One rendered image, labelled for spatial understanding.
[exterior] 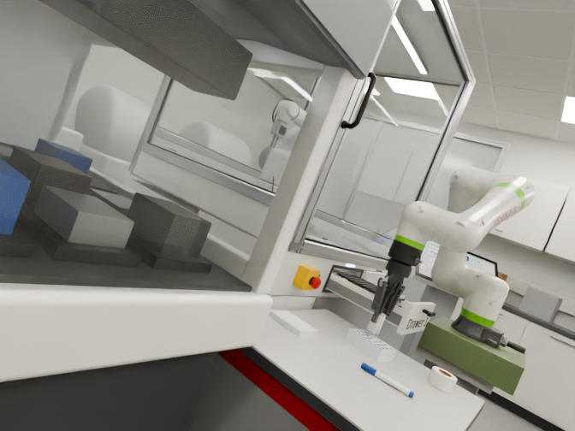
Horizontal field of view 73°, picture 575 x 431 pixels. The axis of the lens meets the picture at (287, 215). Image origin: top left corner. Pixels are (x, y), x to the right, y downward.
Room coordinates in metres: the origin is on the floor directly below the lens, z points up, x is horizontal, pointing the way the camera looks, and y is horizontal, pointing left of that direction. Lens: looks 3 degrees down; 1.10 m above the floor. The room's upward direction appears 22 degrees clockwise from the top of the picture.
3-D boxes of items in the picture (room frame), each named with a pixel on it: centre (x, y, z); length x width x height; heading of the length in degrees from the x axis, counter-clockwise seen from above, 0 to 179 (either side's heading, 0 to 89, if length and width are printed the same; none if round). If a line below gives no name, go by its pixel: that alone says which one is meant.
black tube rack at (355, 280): (1.48, -0.40, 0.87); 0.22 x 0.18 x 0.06; 54
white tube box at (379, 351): (1.15, -0.38, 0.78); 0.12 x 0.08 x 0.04; 42
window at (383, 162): (1.59, -0.32, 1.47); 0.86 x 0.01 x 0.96; 144
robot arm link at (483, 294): (1.54, -0.83, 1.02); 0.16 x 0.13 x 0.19; 49
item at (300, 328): (1.10, -0.13, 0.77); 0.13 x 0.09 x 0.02; 50
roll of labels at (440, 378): (1.09, -0.58, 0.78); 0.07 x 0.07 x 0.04
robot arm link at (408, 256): (1.19, -0.38, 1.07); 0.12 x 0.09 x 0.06; 42
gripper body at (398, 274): (1.19, -0.38, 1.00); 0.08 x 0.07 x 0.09; 132
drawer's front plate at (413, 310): (1.37, -0.56, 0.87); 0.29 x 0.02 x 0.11; 144
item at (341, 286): (1.49, -0.39, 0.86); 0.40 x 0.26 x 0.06; 54
